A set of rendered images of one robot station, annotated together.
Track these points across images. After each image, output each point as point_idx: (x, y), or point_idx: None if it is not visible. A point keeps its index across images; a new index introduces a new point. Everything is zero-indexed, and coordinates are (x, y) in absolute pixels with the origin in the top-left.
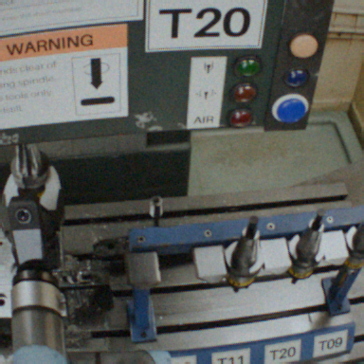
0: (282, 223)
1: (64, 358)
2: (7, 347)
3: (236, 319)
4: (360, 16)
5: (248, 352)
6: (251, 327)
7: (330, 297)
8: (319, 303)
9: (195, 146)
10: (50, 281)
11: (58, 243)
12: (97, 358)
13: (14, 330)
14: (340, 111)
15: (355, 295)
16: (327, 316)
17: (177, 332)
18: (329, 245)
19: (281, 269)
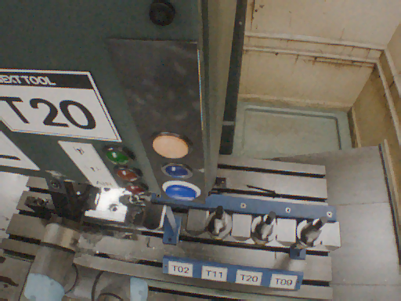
0: (252, 204)
1: (60, 284)
2: (88, 231)
3: (229, 241)
4: (373, 49)
5: (225, 270)
6: (236, 250)
7: (293, 244)
8: (285, 247)
9: (247, 119)
10: (71, 226)
11: (96, 194)
12: (96, 278)
13: (35, 257)
14: (342, 111)
15: (312, 248)
16: (287, 257)
17: (193, 240)
18: (282, 230)
19: (241, 238)
